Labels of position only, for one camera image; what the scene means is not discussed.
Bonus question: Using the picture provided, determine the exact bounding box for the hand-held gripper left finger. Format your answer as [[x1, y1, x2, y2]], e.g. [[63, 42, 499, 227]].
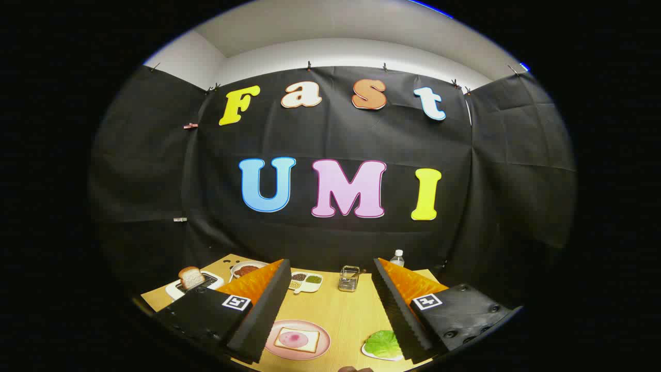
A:
[[153, 259, 292, 364]]

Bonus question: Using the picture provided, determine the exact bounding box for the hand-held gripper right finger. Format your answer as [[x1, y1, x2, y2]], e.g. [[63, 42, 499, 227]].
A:
[[372, 258, 522, 364]]

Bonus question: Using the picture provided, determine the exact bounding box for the green lettuce leaf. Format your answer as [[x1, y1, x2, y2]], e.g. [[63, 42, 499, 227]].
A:
[[365, 331, 402, 359]]

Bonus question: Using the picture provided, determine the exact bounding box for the toasted bread slice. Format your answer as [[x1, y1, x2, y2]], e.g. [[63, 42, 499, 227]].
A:
[[179, 267, 206, 290]]

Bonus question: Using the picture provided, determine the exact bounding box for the white bread slice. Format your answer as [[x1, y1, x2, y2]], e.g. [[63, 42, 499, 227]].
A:
[[274, 328, 320, 353]]

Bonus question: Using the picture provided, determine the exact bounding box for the white square plate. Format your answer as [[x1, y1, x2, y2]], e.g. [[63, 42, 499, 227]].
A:
[[361, 341, 404, 361]]

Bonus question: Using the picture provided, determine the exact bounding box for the pink round plate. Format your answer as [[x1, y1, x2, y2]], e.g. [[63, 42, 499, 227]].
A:
[[265, 320, 331, 361]]

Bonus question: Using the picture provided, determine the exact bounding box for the white divided bean dish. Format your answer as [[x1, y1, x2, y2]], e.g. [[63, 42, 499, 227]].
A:
[[288, 272, 324, 294]]

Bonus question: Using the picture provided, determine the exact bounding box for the white round meat plate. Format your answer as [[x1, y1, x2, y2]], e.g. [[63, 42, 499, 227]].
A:
[[230, 260, 269, 282]]

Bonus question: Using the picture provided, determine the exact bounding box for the white toaster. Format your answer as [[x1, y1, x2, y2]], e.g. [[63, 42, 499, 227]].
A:
[[165, 270, 225, 301]]

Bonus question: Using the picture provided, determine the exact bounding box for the black backdrop cloth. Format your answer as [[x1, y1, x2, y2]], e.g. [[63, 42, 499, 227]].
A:
[[88, 65, 578, 311]]

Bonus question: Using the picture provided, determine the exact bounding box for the metal wire utensil holder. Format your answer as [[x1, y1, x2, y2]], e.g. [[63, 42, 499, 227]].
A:
[[339, 266, 360, 292]]

